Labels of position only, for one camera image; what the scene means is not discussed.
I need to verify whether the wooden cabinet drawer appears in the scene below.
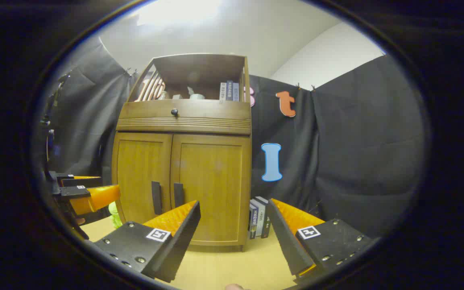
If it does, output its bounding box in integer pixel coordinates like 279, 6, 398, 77
116, 99, 252, 135

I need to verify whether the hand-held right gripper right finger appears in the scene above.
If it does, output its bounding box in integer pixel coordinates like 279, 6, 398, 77
267, 198, 379, 284

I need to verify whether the wooden shoe cabinet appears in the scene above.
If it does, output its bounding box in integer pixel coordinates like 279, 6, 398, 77
111, 53, 253, 252

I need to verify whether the dark equipment stand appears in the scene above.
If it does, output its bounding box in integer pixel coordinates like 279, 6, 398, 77
41, 72, 71, 164

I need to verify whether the black book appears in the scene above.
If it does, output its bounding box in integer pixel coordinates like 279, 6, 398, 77
256, 196, 272, 238

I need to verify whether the black backdrop cloth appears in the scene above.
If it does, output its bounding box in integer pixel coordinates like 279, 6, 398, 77
35, 36, 426, 238

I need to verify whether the wooden shoe cabinet door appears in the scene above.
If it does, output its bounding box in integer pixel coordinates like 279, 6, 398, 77
113, 133, 173, 224
170, 134, 252, 246

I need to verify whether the green toy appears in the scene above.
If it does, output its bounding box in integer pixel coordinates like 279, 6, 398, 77
108, 201, 123, 229

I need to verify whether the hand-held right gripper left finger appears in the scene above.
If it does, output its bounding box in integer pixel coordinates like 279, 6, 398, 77
94, 200, 201, 283

